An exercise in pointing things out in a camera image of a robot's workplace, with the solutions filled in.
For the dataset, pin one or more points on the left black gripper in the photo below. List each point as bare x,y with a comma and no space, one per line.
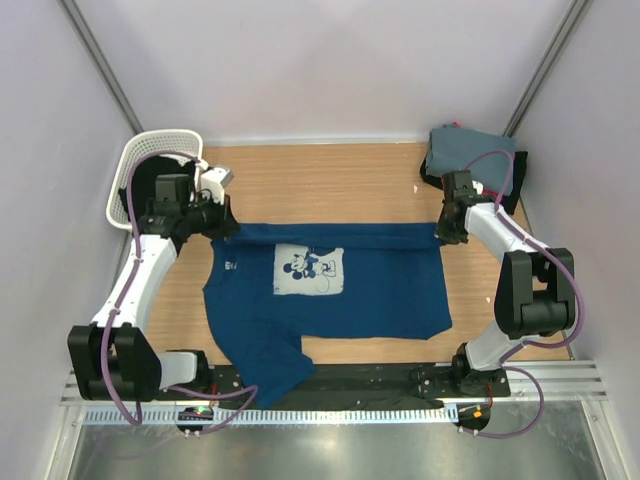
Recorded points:
226,224

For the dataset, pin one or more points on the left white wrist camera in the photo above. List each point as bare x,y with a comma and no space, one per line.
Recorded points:
213,181

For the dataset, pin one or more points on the white slotted cable duct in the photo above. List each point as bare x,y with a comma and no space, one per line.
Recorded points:
165,415

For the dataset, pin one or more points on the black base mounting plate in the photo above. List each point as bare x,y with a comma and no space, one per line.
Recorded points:
387,386

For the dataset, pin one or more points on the black t-shirt in basket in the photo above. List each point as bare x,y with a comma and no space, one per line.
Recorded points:
146,173

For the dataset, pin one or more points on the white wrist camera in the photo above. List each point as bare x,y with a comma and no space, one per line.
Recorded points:
213,181
478,187

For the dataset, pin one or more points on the white plastic laundry basket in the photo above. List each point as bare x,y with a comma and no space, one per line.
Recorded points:
180,145

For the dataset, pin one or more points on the folded pink t-shirt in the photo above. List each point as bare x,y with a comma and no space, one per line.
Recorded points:
486,191

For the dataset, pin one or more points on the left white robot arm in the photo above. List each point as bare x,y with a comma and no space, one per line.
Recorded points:
111,357

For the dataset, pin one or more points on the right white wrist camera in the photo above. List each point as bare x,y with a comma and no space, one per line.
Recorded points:
478,187

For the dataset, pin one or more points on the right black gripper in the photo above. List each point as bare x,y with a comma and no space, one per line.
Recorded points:
444,235

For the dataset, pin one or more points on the blue mickey t-shirt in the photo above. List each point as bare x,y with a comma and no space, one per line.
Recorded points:
271,285

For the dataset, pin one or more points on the aluminium frame rail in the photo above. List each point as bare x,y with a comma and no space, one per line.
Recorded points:
559,380

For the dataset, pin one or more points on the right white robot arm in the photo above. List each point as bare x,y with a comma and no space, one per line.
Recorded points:
535,296

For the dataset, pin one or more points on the folded black t-shirt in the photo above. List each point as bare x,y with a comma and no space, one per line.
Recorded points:
509,202

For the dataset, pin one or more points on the folded grey t-shirt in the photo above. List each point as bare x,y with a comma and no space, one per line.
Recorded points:
453,148

